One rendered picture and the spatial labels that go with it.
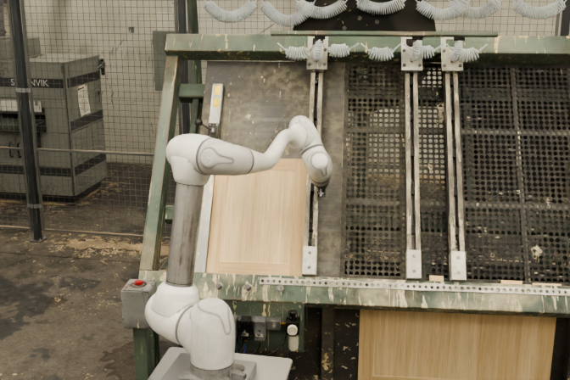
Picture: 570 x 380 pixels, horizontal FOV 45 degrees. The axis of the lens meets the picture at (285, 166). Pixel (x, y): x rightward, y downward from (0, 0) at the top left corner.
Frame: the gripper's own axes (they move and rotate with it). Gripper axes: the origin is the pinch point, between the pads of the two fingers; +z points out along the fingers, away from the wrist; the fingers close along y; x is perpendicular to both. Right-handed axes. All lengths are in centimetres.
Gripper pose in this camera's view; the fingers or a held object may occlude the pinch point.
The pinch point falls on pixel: (321, 192)
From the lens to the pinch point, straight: 312.0
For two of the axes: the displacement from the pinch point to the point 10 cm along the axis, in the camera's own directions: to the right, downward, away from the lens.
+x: -10.0, -0.2, 0.9
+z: 0.8, 3.6, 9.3
